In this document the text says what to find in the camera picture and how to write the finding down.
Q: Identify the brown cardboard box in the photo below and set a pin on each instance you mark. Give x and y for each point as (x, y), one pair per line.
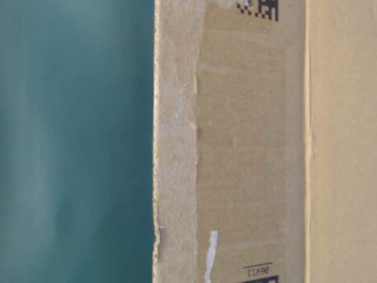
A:
(264, 141)

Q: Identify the blue table cloth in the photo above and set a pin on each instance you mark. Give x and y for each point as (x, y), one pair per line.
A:
(76, 133)

